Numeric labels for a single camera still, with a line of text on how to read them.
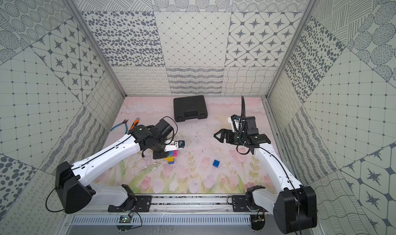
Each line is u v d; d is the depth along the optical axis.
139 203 0.73
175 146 0.69
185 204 0.76
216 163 0.86
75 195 0.39
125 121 1.05
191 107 1.13
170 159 0.87
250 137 0.59
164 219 0.65
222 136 0.70
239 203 0.73
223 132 0.71
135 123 1.04
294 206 0.39
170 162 0.86
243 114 0.63
